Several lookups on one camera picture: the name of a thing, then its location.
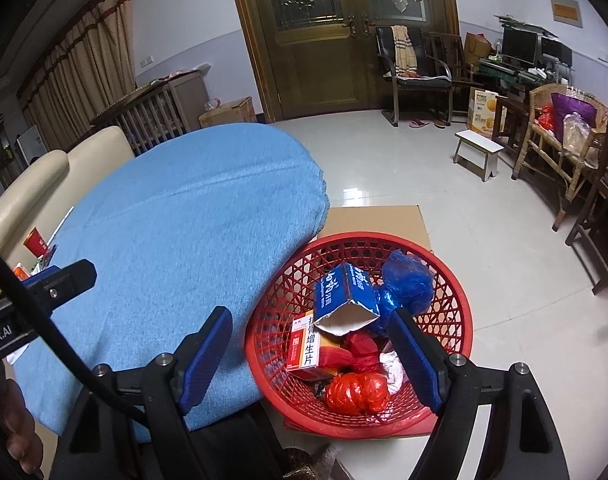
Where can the brown cardboard box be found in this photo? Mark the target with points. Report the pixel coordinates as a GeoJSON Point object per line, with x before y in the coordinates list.
{"type": "Point", "coordinates": [229, 112]}

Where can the white plastic bag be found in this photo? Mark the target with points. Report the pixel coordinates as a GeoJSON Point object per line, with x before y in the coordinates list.
{"type": "Point", "coordinates": [391, 367]}

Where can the orange wall sign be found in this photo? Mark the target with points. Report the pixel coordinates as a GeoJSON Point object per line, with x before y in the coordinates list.
{"type": "Point", "coordinates": [566, 10]}

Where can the beige curtain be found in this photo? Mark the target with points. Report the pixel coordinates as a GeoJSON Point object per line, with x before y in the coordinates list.
{"type": "Point", "coordinates": [84, 60]}

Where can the black leather chair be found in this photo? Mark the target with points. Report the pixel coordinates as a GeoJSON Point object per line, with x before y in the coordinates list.
{"type": "Point", "coordinates": [424, 82]}

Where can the red shopping bag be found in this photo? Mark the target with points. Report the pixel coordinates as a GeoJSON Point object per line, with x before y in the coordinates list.
{"type": "Point", "coordinates": [545, 120]}

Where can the large black monitor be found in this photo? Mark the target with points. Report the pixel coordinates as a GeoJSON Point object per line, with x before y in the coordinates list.
{"type": "Point", "coordinates": [519, 45]}

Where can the clear plastic bag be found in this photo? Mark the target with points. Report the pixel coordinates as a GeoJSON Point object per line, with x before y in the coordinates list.
{"type": "Point", "coordinates": [576, 135]}

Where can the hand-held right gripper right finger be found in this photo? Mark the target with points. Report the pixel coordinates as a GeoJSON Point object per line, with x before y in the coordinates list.
{"type": "Point", "coordinates": [416, 360]}

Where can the wicker chair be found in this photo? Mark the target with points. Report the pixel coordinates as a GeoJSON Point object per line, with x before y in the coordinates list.
{"type": "Point", "coordinates": [539, 145]}

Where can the red plastic basket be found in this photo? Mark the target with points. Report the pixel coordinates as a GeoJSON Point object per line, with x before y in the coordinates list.
{"type": "Point", "coordinates": [294, 280]}

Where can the striped towel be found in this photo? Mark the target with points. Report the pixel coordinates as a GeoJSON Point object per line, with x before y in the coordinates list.
{"type": "Point", "coordinates": [404, 47]}

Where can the red plastic bag ball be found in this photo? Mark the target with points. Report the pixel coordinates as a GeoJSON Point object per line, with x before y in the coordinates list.
{"type": "Point", "coordinates": [356, 392]}

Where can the flat cardboard sheet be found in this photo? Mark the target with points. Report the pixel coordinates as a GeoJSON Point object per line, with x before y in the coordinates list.
{"type": "Point", "coordinates": [374, 220]}

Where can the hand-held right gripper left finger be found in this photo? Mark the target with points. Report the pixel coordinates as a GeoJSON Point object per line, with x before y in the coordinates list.
{"type": "Point", "coordinates": [209, 355]}

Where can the small black monitor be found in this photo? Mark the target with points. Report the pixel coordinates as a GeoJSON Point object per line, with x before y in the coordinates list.
{"type": "Point", "coordinates": [556, 50]}

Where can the red and white box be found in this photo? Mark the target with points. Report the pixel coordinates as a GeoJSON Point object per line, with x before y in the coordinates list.
{"type": "Point", "coordinates": [309, 350]}

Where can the wooden slatted crib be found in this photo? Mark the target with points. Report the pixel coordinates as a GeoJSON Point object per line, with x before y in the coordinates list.
{"type": "Point", "coordinates": [149, 120]}

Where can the orange tissue pack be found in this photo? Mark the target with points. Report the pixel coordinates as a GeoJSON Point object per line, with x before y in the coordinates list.
{"type": "Point", "coordinates": [20, 272]}

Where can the blue toothpaste box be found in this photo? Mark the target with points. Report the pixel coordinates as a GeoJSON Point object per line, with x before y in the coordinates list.
{"type": "Point", "coordinates": [344, 290]}

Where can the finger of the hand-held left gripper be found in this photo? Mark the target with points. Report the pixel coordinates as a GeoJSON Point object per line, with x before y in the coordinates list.
{"type": "Point", "coordinates": [59, 285]}

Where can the white step stool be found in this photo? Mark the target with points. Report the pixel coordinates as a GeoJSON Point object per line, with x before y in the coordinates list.
{"type": "Point", "coordinates": [476, 140]}

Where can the white board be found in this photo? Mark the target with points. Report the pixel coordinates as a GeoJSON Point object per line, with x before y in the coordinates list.
{"type": "Point", "coordinates": [31, 145]}

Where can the brown plastic bag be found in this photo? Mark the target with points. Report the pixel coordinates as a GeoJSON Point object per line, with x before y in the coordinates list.
{"type": "Point", "coordinates": [314, 465]}

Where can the wooden glass door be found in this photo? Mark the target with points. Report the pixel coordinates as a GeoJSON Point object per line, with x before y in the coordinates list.
{"type": "Point", "coordinates": [309, 70]}

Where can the blue plastic bag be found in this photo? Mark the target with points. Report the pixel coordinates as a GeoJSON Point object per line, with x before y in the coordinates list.
{"type": "Point", "coordinates": [409, 280]}

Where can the beige leather sofa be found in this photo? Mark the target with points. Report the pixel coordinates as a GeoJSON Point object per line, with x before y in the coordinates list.
{"type": "Point", "coordinates": [14, 195]}

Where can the red paper cup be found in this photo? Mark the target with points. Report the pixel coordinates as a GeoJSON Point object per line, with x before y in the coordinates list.
{"type": "Point", "coordinates": [36, 242]}

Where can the purple cushion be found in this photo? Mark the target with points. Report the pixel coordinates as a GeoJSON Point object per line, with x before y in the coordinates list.
{"type": "Point", "coordinates": [566, 105]}

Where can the blue tablecloth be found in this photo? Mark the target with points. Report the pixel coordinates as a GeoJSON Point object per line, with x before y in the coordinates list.
{"type": "Point", "coordinates": [184, 210]}

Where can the person's left hand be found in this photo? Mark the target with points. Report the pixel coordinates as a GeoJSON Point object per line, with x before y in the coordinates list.
{"type": "Point", "coordinates": [21, 430]}

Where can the dark wooden armchair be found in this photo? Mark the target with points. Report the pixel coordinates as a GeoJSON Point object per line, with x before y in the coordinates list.
{"type": "Point", "coordinates": [446, 50]}

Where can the orange print cardboard box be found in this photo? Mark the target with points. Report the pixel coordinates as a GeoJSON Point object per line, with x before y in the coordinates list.
{"type": "Point", "coordinates": [484, 110]}

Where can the white straw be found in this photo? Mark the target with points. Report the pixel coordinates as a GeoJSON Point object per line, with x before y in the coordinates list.
{"type": "Point", "coordinates": [59, 226]}

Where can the cluttered computer desk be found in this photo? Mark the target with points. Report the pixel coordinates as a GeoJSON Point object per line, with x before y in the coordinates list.
{"type": "Point", "coordinates": [504, 77]}

